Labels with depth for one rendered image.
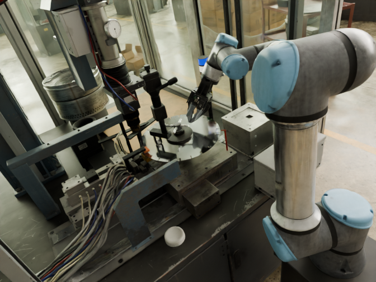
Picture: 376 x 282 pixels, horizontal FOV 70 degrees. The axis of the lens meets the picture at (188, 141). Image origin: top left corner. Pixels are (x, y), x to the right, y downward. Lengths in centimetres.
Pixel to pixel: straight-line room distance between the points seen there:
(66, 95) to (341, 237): 133
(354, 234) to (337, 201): 8
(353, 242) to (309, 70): 48
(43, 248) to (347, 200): 103
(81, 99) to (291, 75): 124
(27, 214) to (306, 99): 120
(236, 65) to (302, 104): 39
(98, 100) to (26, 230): 73
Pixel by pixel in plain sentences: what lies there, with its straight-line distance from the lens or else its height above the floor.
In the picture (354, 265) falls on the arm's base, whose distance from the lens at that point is 91.
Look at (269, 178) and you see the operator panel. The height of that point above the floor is 84.
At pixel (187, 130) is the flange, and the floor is 96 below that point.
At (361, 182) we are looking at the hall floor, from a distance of 231.
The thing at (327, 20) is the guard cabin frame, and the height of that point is 129.
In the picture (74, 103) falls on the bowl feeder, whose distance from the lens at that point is 155.
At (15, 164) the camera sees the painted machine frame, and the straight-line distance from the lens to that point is 114.
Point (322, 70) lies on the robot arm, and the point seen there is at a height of 135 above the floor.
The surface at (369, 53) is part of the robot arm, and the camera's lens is 56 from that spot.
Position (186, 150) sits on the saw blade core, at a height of 95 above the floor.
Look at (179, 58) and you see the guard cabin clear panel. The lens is 179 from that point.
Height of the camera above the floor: 155
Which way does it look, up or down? 35 degrees down
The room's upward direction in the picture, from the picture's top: 12 degrees counter-clockwise
